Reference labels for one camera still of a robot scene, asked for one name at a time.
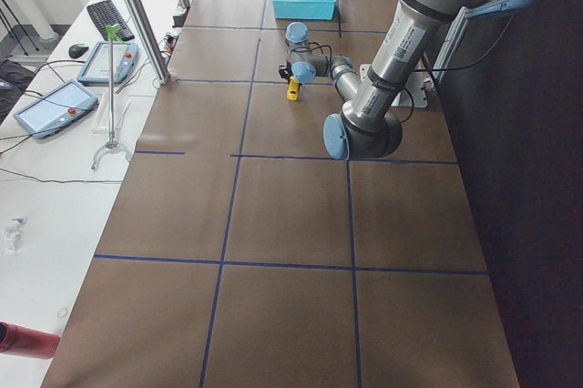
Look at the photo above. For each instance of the white plastic tray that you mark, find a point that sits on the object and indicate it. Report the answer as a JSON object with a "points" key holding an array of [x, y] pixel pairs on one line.
{"points": [[100, 123]]}

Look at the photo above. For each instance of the yellow beetle toy car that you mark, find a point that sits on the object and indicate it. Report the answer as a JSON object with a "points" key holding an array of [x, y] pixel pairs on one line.
{"points": [[293, 90]]}

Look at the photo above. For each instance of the red cylinder bottle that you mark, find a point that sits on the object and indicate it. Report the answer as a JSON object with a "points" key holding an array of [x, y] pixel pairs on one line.
{"points": [[21, 341]]}

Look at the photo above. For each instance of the black keyboard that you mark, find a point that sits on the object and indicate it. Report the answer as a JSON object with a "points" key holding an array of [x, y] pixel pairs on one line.
{"points": [[105, 13]]}

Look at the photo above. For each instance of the black computer mouse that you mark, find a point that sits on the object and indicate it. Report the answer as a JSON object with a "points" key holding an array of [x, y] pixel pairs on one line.
{"points": [[77, 50]]}

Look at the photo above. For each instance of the aluminium frame post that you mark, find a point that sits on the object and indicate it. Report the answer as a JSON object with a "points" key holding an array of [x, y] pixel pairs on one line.
{"points": [[148, 40]]}

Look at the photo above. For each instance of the white camera mast pedestal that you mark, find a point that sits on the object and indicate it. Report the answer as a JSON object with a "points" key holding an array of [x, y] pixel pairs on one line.
{"points": [[414, 92]]}

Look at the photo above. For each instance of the green-handled reacher grabber tool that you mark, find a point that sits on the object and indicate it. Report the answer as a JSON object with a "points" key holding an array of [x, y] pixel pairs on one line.
{"points": [[113, 145]]}

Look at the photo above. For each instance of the crumpled white paper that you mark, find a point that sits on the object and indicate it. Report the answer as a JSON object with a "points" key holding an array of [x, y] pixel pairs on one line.
{"points": [[12, 235]]}

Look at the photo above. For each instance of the teach pendant tablet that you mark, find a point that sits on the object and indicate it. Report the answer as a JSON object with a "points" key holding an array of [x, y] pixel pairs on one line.
{"points": [[95, 71], [57, 110]]}

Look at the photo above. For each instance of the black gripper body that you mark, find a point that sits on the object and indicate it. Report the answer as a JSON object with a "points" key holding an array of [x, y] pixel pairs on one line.
{"points": [[285, 71]]}

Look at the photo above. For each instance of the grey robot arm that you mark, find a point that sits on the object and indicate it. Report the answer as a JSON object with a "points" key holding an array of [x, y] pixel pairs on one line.
{"points": [[366, 127]]}

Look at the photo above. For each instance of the far teach pendant tablet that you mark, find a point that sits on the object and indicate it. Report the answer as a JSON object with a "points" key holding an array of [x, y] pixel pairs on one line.
{"points": [[95, 71]]}

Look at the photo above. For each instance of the near teach pendant tablet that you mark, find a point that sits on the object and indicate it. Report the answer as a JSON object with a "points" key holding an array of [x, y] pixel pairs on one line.
{"points": [[57, 110]]}

